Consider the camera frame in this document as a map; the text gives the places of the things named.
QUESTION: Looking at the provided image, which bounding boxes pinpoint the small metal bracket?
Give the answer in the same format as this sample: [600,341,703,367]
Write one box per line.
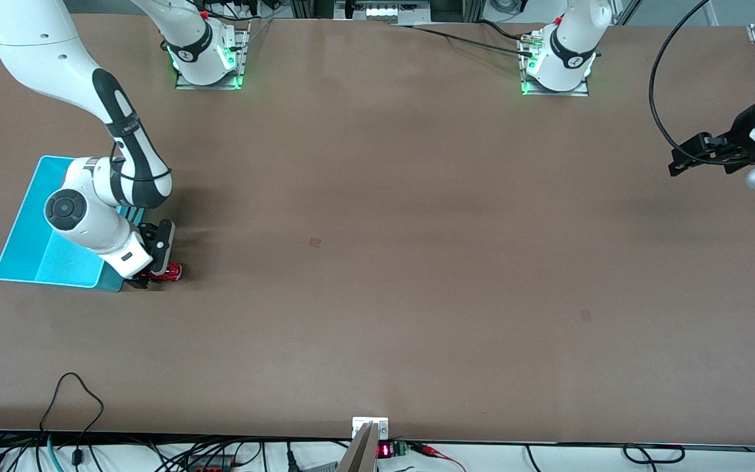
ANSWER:
[352,417,389,440]

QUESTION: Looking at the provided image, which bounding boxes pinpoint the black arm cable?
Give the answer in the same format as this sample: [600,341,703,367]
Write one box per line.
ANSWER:
[649,0,712,151]
[110,140,173,182]

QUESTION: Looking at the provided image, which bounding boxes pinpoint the black coiled cable loop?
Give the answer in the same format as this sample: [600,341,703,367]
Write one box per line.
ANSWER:
[623,444,686,465]

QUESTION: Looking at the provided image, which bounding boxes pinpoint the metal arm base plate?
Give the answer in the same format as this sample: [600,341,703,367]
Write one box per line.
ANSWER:
[520,29,590,98]
[176,20,250,90]

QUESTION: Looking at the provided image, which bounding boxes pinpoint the black looped cable with ferrite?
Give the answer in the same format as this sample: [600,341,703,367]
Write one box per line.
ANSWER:
[38,372,104,467]

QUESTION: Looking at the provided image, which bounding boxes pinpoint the black cable on table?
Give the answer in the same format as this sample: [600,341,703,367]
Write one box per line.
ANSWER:
[394,24,535,56]
[479,20,528,41]

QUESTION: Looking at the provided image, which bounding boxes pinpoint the blue plastic box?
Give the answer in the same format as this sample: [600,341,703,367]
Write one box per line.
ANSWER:
[0,155,150,293]

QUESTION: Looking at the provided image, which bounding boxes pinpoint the grey metal bar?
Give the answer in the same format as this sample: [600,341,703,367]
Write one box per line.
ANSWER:
[337,422,378,472]

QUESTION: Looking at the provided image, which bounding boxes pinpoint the red beetle toy car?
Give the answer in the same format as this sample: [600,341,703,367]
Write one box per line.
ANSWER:
[148,262,184,284]

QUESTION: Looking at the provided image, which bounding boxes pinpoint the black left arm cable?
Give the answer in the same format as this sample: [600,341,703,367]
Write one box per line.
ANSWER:
[649,0,712,151]

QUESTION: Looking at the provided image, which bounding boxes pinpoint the white LED light fixture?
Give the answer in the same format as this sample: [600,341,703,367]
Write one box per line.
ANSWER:
[364,3,431,20]

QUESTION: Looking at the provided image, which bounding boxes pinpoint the orange power strip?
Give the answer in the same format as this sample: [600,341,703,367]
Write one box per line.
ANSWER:
[184,456,234,471]

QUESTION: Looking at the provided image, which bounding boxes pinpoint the red clip lead wires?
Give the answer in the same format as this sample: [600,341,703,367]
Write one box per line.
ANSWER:
[410,442,467,472]

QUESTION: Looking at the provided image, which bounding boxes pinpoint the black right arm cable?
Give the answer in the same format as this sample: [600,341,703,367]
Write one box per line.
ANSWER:
[110,140,173,182]

